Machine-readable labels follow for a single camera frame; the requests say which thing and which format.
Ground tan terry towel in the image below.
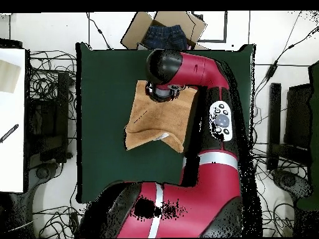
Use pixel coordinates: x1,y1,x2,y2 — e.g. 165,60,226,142
123,79,199,154

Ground white side table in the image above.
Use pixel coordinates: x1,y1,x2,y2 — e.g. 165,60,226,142
0,47,27,194

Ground dark green table cloth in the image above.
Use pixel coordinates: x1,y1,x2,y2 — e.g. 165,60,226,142
75,42,256,204

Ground thin black cable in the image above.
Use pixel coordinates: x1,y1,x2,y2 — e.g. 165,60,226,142
85,12,112,50

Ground blue denim jeans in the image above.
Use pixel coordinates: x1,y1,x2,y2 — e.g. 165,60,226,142
143,24,189,50

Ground black cable with inline adapter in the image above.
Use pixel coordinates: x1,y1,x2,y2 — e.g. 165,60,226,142
255,24,319,89

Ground tangle of black cables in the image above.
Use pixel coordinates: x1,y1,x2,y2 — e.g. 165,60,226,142
259,199,295,238
28,49,78,100
32,202,83,239

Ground beige cardboard sheet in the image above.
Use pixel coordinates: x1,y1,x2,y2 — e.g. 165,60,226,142
0,59,22,94

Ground dark green fabric sheet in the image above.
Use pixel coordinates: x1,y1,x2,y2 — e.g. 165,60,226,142
296,60,319,212

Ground black ridged strap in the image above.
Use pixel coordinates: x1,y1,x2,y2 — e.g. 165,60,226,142
0,123,19,144

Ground black monitor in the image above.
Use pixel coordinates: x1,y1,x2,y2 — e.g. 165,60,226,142
283,83,313,150

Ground brown cardboard box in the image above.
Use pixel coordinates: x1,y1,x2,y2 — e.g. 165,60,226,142
120,11,207,50

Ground black wheeled stand base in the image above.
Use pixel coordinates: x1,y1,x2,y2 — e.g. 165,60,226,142
24,161,60,200
271,169,312,202

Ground black computer tower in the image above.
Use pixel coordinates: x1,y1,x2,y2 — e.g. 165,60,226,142
26,72,70,162

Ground narrow black panel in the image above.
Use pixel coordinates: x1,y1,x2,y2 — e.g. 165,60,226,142
266,82,282,172

